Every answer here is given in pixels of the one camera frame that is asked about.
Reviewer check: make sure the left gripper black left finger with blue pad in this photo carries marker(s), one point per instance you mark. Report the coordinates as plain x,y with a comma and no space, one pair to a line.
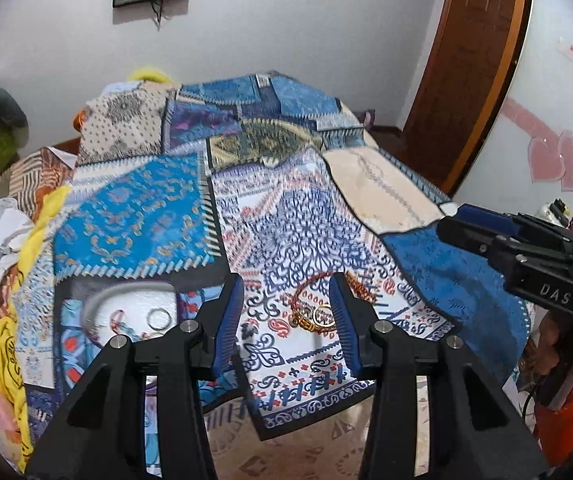
97,432

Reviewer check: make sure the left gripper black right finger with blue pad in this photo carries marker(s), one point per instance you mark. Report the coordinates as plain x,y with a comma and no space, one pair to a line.
475,432

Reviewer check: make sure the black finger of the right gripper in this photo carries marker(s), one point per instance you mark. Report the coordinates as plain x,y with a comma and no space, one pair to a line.
472,239

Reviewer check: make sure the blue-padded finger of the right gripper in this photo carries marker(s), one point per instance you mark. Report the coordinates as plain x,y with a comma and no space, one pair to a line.
488,220

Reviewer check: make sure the purple heart-shaped tin box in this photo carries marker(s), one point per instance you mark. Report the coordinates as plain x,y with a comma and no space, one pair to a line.
138,310

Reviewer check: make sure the hand in orange sleeve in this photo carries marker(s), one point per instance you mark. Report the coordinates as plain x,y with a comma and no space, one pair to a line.
546,355

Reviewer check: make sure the white wardrobe with hearts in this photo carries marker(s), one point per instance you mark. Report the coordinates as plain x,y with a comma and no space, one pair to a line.
527,159

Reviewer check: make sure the yellow cloth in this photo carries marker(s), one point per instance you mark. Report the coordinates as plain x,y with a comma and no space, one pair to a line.
26,330

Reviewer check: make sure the brown wooden door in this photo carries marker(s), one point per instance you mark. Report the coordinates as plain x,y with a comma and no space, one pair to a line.
473,57

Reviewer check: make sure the blue patchwork patterned bedspread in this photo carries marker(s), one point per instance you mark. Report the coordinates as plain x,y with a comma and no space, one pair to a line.
267,178

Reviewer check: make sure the striped orange brown blanket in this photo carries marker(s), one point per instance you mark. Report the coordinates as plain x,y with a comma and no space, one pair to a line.
35,176

